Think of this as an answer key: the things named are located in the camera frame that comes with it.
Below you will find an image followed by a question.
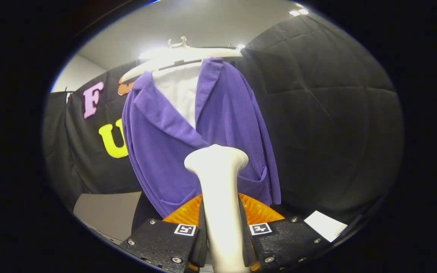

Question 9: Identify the white garment steamer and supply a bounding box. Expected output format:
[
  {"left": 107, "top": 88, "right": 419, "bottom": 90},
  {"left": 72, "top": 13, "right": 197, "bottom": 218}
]
[{"left": 184, "top": 144, "right": 249, "bottom": 273}]

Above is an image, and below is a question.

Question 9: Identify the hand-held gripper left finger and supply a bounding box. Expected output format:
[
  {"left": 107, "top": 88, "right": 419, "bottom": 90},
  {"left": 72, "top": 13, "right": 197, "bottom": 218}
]
[{"left": 118, "top": 193, "right": 208, "bottom": 273}]

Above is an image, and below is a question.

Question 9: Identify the white clothes hanger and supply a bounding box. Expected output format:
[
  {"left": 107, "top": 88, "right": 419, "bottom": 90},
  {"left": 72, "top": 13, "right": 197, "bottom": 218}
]
[{"left": 121, "top": 36, "right": 244, "bottom": 84}]

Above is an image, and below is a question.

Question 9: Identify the white paper sheet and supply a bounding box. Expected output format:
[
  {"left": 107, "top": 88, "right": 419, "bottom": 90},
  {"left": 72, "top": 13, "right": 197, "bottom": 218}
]
[{"left": 304, "top": 210, "right": 348, "bottom": 243}]

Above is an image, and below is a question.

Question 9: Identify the white shirt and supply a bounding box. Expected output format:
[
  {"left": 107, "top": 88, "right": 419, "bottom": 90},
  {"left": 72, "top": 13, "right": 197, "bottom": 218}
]
[{"left": 152, "top": 63, "right": 203, "bottom": 129}]

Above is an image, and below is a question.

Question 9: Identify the grey cabinet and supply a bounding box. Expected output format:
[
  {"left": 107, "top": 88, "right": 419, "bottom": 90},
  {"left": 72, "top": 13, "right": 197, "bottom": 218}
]
[{"left": 73, "top": 191, "right": 143, "bottom": 243}]

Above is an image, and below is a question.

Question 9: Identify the purple jacket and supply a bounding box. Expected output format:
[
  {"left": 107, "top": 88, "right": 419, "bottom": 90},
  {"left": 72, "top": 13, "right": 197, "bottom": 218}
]
[{"left": 122, "top": 58, "right": 282, "bottom": 218}]

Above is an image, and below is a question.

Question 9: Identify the black backdrop cloth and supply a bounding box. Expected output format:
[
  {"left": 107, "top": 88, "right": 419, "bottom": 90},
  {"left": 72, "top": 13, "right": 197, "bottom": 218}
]
[{"left": 43, "top": 13, "right": 405, "bottom": 228}]

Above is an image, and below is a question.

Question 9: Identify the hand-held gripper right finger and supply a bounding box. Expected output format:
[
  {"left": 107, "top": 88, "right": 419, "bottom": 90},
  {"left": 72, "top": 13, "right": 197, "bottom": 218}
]
[{"left": 237, "top": 193, "right": 333, "bottom": 273}]

